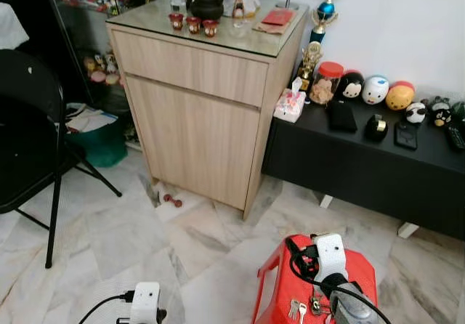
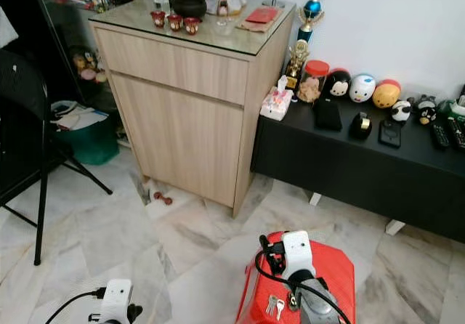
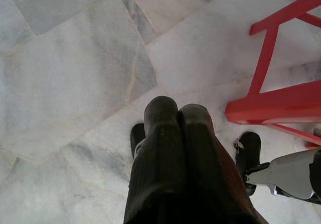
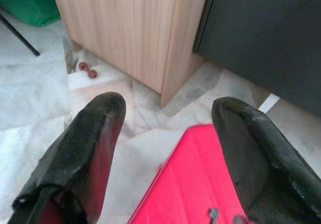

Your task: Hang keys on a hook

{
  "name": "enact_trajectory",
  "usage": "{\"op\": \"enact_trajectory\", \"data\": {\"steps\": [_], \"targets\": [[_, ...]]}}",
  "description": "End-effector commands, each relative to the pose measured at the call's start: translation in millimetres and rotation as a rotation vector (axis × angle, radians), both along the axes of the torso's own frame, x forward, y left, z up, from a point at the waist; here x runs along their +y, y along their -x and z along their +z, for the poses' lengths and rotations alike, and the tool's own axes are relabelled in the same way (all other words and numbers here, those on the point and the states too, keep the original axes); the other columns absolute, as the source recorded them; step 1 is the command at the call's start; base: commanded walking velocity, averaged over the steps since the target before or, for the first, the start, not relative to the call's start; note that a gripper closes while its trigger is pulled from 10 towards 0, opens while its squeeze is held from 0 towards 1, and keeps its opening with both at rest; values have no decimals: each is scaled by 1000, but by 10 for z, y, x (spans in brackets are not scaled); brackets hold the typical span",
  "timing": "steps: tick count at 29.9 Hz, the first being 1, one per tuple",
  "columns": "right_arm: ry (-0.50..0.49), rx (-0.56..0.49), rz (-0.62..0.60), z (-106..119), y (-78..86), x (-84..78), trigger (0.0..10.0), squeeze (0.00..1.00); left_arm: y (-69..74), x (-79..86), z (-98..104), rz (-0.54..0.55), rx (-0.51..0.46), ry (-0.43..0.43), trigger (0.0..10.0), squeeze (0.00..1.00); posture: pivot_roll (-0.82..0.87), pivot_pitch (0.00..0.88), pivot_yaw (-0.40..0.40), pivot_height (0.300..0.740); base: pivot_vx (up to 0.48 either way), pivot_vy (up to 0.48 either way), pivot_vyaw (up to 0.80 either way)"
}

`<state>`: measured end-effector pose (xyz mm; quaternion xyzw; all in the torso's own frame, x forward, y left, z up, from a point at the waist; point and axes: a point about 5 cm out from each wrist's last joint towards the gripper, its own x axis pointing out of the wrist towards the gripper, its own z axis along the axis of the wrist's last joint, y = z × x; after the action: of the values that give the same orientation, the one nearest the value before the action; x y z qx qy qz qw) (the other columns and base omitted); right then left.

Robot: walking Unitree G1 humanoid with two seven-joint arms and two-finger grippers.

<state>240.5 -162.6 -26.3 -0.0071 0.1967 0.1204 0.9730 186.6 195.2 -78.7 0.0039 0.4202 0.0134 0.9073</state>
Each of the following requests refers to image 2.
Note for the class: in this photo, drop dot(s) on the small black plush toy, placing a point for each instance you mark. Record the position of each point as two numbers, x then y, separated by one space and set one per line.
426 111

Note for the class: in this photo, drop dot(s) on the orange round plush toy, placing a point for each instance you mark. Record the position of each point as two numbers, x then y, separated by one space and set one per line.
386 94

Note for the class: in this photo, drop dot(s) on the black tape dispenser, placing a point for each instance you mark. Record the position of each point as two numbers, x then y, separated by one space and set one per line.
360 125

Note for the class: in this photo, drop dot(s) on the black low bench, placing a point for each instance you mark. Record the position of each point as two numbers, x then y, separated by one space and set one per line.
356 179

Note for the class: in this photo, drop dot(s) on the red paper packet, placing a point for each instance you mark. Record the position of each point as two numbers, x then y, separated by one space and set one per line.
263 15

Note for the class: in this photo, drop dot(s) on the small panda plush toy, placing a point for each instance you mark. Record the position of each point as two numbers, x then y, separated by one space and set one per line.
401 111

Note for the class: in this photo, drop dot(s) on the red plastic stool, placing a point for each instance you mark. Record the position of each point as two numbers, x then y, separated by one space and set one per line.
330 262

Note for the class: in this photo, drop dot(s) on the white round plush toy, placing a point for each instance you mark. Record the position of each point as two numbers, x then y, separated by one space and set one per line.
362 88

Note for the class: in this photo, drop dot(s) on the gold and blue trophy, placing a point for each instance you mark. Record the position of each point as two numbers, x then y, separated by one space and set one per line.
311 10

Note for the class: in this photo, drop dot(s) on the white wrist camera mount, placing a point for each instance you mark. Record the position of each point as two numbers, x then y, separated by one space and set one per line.
298 251
116 298

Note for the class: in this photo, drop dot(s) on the black folding chair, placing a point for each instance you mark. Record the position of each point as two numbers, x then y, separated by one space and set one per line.
18 120

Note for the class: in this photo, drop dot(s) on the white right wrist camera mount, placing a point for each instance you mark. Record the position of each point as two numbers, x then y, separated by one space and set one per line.
298 251

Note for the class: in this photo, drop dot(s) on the green waste bin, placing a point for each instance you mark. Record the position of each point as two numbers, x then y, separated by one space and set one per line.
94 142

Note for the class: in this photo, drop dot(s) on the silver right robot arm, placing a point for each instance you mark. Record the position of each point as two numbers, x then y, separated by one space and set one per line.
316 306

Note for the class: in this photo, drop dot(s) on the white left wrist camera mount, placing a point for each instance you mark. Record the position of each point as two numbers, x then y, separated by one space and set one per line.
116 298

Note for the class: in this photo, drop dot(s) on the black mouse plush toy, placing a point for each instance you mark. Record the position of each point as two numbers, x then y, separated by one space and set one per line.
338 84

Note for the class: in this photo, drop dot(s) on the small red cup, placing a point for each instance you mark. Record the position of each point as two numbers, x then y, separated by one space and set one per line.
192 25
158 19
175 22

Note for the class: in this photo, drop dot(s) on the small red floor toy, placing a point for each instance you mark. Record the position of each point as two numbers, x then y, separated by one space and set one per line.
163 198

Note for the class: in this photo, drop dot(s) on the light wooden cabinet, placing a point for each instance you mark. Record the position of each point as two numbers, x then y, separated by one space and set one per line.
174 120

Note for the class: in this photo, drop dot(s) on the dark glass display cabinet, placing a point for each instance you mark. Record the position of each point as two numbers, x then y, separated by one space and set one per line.
58 19

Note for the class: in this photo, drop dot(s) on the pink tissue box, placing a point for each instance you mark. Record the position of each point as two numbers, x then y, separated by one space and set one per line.
276 102

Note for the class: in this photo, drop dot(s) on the small clear glass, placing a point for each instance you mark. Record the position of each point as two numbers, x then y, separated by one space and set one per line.
161 4

